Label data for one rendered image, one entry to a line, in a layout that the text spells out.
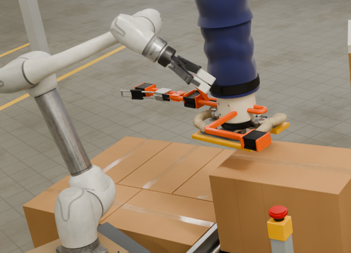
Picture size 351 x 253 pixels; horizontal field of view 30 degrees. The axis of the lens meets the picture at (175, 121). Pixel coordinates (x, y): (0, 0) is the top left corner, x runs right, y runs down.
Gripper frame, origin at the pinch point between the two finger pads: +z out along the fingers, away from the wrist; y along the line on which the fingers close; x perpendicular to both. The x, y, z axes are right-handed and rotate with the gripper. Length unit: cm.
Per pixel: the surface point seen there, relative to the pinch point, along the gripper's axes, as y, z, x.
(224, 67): -38.6, 1.6, -0.5
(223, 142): -40, 20, -29
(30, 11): -343, -174, -130
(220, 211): -41, 37, -58
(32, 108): -418, -144, -247
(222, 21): -34.9, -9.5, 15.7
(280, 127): -51, 37, -12
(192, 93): -68, -4, -27
